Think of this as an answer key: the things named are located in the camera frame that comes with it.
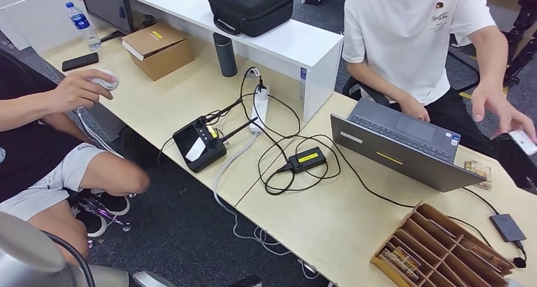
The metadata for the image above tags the dark grey card reader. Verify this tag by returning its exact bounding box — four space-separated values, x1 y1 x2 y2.
489 214 528 243

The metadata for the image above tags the white power strip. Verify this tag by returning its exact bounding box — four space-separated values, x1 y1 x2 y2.
249 86 271 136

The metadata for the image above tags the white power strip cable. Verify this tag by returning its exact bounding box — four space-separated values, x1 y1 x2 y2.
212 133 320 281

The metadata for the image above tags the black card reader cable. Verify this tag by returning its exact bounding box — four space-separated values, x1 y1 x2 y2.
461 188 500 216

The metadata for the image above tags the black adapter with yellow label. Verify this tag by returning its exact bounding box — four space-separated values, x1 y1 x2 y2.
288 146 328 175

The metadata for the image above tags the black bag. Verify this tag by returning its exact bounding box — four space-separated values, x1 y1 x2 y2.
119 127 162 170

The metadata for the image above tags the clear water bottle blue label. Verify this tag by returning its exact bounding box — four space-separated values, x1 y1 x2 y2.
65 1 103 52

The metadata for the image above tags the black adapter input cable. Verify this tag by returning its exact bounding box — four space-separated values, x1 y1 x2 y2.
239 67 343 196

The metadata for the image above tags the brown cardboard box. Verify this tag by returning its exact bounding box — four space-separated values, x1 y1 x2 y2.
122 22 196 82

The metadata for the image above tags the wooden card organiser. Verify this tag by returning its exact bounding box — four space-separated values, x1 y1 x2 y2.
370 201 515 287

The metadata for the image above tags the yellow floor tape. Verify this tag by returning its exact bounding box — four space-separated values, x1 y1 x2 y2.
459 86 510 101

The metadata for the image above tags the grey laptop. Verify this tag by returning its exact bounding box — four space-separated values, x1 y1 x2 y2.
330 98 488 193

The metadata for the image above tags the white ID card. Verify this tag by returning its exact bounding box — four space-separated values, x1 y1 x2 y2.
509 129 537 156

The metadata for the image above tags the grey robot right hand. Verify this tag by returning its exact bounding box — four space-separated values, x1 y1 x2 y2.
494 132 537 195

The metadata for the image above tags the white handheld device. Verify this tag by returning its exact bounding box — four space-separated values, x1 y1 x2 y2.
90 68 120 92

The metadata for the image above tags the person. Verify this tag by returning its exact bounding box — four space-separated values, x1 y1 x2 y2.
0 49 151 265
341 0 537 159

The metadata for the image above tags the black remote controller with antennas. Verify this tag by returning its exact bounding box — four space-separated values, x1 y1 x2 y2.
172 99 259 175

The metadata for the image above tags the black adapter output cable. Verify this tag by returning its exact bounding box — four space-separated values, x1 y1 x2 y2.
294 134 528 269

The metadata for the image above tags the black metal stand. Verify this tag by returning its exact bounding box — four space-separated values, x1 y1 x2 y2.
501 0 537 89

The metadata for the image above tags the black carrying case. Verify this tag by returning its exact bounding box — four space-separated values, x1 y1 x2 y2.
205 0 294 38

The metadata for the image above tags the black remote controller cable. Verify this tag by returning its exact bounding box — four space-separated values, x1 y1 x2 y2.
156 92 258 166

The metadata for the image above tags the white device cable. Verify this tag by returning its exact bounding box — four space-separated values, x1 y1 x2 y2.
75 106 125 159

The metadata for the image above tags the chrome chair base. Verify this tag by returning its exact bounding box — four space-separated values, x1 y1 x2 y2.
69 193 137 250

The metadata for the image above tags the person's left hand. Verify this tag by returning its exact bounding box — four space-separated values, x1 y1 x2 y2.
471 82 537 144

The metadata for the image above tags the white partition panel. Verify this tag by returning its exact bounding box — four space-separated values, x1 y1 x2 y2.
0 0 110 55

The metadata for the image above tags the patterned room key card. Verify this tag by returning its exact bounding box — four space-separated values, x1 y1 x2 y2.
392 246 422 271
379 251 410 283
459 239 510 269

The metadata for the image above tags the black smartphone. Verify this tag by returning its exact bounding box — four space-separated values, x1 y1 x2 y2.
61 52 100 73

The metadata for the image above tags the person's right hand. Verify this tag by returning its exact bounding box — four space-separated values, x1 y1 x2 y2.
397 95 432 123
51 68 115 113

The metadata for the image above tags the black monitor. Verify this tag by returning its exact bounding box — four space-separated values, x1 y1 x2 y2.
77 0 136 43

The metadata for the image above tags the white desk shelf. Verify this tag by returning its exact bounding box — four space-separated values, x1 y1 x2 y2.
124 0 345 124

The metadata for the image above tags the black office chair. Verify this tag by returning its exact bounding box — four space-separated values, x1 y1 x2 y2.
341 46 481 110

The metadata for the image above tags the dark thermos bottle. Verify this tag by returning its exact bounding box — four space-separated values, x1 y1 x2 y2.
212 32 239 78

